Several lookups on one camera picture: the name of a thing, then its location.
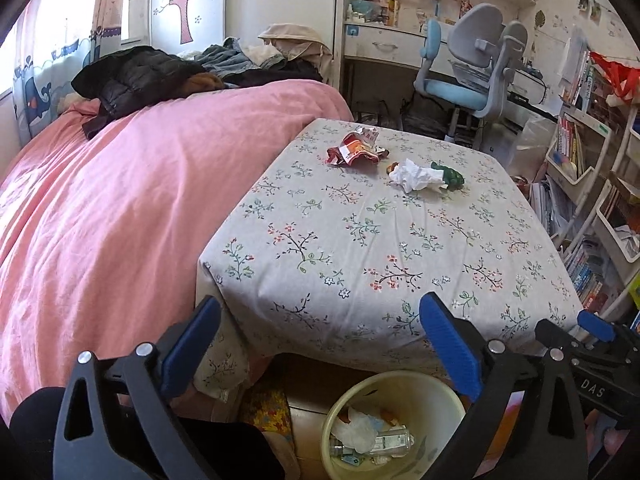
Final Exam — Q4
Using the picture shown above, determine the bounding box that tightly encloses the blue milk carton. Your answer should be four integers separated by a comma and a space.
340, 454, 362, 467

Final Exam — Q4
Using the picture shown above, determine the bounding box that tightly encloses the orange peel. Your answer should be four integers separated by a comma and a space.
386, 162, 399, 175

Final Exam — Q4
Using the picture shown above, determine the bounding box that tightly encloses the white desk with drawers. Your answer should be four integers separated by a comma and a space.
332, 0, 557, 122

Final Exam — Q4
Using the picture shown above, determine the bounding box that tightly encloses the whale pattern curtain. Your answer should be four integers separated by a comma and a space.
12, 0, 122, 145

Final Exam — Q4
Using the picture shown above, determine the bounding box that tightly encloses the cream trash bin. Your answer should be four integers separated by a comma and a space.
320, 372, 465, 479

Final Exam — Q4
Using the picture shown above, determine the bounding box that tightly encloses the green crumpled wrapper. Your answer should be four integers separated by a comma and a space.
431, 162, 465, 191

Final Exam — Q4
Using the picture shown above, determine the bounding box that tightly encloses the blue grey desk chair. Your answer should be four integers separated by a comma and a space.
413, 3, 528, 143

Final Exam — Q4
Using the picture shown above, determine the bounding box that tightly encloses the pink duvet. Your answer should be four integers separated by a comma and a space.
1, 80, 352, 417

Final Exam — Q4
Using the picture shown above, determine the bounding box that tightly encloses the floral cushion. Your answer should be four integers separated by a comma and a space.
194, 119, 582, 400

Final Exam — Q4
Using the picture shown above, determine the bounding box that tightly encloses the clear plastic bottle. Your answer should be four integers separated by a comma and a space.
329, 427, 414, 460

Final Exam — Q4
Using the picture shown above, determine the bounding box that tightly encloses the red snack wrapper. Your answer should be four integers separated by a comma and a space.
326, 126, 390, 166

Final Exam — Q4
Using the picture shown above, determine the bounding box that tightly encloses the black puffer jacket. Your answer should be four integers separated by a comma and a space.
70, 46, 206, 119

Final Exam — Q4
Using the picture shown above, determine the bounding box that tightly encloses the pile of clothes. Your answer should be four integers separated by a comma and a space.
186, 23, 333, 88

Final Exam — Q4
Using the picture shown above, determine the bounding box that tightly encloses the white bookshelf with books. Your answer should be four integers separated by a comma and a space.
542, 30, 639, 314

